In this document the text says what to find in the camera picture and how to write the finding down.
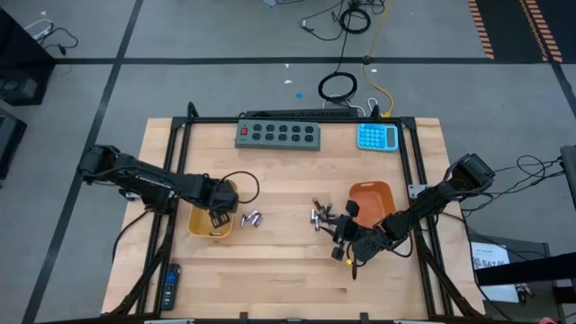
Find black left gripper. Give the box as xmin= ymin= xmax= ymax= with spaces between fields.
xmin=205 ymin=202 xmax=230 ymax=229

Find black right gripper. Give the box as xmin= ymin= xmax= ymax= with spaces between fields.
xmin=320 ymin=201 xmax=361 ymax=261

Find yellow plastic bin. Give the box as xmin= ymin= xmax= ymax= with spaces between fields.
xmin=187 ymin=179 xmax=238 ymax=239

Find orange plastic bin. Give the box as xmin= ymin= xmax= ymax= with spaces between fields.
xmin=348 ymin=180 xmax=398 ymax=230

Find black remote control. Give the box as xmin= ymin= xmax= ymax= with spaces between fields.
xmin=160 ymin=263 xmax=182 ymax=311

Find blue calculator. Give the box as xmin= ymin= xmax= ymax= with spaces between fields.
xmin=356 ymin=123 xmax=401 ymax=153

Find grey power strip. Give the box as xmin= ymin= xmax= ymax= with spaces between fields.
xmin=234 ymin=121 xmax=322 ymax=152

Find long black power bar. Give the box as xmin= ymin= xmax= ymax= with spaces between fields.
xmin=245 ymin=108 xmax=359 ymax=121

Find white paper sign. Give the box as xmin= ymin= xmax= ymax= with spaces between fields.
xmin=470 ymin=241 xmax=519 ymax=303

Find black beam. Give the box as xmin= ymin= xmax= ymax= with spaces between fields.
xmin=474 ymin=251 xmax=576 ymax=287

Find black equipment case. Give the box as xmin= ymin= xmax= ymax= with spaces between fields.
xmin=0 ymin=107 xmax=28 ymax=181

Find black cabinet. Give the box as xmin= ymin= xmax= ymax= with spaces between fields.
xmin=0 ymin=8 xmax=58 ymax=107

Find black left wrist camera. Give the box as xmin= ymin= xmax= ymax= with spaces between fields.
xmin=220 ymin=192 xmax=240 ymax=213

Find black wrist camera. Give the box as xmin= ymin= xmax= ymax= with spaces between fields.
xmin=220 ymin=192 xmax=240 ymax=213
xmin=359 ymin=227 xmax=392 ymax=263

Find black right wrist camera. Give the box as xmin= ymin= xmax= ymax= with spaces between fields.
xmin=359 ymin=227 xmax=392 ymax=263

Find black left wrist camera cable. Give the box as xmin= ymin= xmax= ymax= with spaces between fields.
xmin=219 ymin=170 xmax=261 ymax=204

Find black braided cable bundle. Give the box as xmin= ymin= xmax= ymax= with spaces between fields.
xmin=411 ymin=211 xmax=481 ymax=319
xmin=107 ymin=211 xmax=177 ymax=317

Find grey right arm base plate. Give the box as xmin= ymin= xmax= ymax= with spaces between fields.
xmin=407 ymin=183 xmax=429 ymax=200

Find black metal frame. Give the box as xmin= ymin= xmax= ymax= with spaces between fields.
xmin=101 ymin=101 xmax=485 ymax=319

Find white floor cable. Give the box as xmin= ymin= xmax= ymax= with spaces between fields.
xmin=321 ymin=94 xmax=380 ymax=117

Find coiled black floor cable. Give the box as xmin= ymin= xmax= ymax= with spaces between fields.
xmin=337 ymin=6 xmax=373 ymax=35
xmin=317 ymin=71 xmax=359 ymax=104

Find yellow floor cable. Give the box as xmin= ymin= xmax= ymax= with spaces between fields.
xmin=362 ymin=0 xmax=396 ymax=119

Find tangled black cables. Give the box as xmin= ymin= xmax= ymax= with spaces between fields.
xmin=463 ymin=154 xmax=566 ymax=217

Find thin black floor cable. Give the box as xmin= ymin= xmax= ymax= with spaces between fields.
xmin=35 ymin=26 xmax=80 ymax=58

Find white cable with plug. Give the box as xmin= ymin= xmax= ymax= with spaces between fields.
xmin=24 ymin=18 xmax=53 ymax=40

